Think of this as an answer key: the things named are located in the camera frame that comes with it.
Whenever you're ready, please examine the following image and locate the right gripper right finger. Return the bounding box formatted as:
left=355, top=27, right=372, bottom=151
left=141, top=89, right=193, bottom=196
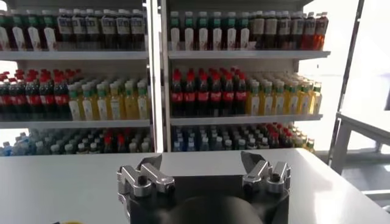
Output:
left=240, top=151, right=292, bottom=195

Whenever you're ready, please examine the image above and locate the dark bottle beige label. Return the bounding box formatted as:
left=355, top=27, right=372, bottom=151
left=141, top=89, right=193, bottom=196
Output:
left=264, top=11, right=278, bottom=51
left=251, top=11, right=265, bottom=51

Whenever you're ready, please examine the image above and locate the red drink bottle grey label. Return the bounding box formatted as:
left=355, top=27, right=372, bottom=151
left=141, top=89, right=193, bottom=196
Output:
left=313, top=12, right=330, bottom=51

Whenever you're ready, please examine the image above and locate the grey metal bottle shelf unit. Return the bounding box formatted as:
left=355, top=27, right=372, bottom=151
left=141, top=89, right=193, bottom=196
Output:
left=158, top=0, right=332, bottom=153
left=0, top=0, right=159, bottom=155

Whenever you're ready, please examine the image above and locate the dark tea bottle green label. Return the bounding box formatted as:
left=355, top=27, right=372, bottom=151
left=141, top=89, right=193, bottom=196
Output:
left=197, top=11, right=210, bottom=52
left=183, top=11, right=196, bottom=52
left=10, top=9, right=27, bottom=52
left=0, top=13, right=10, bottom=52
left=169, top=11, right=181, bottom=52
left=26, top=9, right=43, bottom=52
left=41, top=9, right=59, bottom=52
left=239, top=11, right=251, bottom=52
left=225, top=11, right=238, bottom=52
left=211, top=11, right=224, bottom=52

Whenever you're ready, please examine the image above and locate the blue water bottle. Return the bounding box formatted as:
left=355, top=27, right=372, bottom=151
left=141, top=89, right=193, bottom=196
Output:
left=172, top=135, right=183, bottom=152
left=186, top=135, right=197, bottom=152

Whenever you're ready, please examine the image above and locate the dark drink bottle grey label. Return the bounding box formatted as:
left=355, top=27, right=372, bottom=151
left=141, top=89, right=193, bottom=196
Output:
left=71, top=8, right=87, bottom=51
left=289, top=11, right=303, bottom=51
left=100, top=9, right=117, bottom=51
left=85, top=8, right=101, bottom=51
left=277, top=10, right=291, bottom=51
left=301, top=12, right=316, bottom=51
left=57, top=8, right=73, bottom=51
left=130, top=9, right=146, bottom=51
left=115, top=9, right=132, bottom=51

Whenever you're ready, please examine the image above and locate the dark slanted window post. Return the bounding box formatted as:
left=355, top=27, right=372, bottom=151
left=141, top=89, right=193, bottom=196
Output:
left=327, top=0, right=366, bottom=165

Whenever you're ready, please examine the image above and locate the cola bottle red cap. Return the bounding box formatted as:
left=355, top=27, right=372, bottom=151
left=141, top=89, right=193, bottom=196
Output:
left=9, top=77, right=27, bottom=119
left=209, top=72, right=222, bottom=117
left=116, top=133, right=126, bottom=154
left=53, top=74, right=70, bottom=119
left=197, top=72, right=210, bottom=117
left=0, top=74, right=12, bottom=119
left=234, top=72, right=247, bottom=116
left=183, top=70, right=197, bottom=117
left=103, top=135, right=113, bottom=154
left=221, top=72, right=235, bottom=116
left=269, top=130, right=280, bottom=149
left=170, top=69, right=184, bottom=117
left=283, top=130, right=293, bottom=149

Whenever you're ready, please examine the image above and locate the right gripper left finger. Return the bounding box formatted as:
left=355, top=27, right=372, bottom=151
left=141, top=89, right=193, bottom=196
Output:
left=116, top=153, right=177, bottom=198

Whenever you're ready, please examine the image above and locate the grey metal frame cart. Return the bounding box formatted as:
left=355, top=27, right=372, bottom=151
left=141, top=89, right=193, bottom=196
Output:
left=328, top=111, right=390, bottom=214

